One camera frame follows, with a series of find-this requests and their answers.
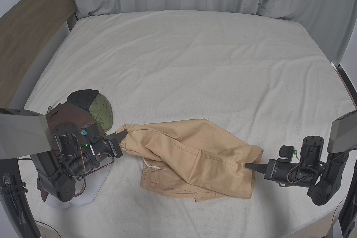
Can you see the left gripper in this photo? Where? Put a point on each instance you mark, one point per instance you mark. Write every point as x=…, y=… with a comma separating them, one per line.
x=104, y=149

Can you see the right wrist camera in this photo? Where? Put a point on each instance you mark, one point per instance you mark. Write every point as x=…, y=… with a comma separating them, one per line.
x=286, y=151

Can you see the green garment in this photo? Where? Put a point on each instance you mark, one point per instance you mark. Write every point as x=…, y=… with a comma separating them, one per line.
x=101, y=111

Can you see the dark brown garment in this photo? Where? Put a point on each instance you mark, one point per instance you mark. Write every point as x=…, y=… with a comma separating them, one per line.
x=72, y=117

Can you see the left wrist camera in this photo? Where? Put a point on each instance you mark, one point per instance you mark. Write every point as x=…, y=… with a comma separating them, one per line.
x=92, y=129

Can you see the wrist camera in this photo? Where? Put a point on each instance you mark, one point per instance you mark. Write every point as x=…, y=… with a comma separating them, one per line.
x=92, y=129
x=286, y=151

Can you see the bed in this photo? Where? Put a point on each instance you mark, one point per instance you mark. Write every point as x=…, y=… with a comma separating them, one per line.
x=195, y=64

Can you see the black garment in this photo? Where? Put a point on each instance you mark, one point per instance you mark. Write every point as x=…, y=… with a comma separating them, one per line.
x=81, y=98

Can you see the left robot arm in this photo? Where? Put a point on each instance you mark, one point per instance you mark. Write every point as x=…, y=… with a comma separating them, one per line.
x=22, y=133

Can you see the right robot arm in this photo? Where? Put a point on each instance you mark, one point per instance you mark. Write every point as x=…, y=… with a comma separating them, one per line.
x=340, y=133

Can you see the beige shorts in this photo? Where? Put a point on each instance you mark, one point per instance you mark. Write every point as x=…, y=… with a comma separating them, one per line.
x=200, y=153

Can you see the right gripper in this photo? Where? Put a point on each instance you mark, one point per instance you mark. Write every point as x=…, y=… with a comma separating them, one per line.
x=279, y=171

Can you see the white garment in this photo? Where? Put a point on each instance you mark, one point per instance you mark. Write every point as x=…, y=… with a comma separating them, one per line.
x=92, y=189

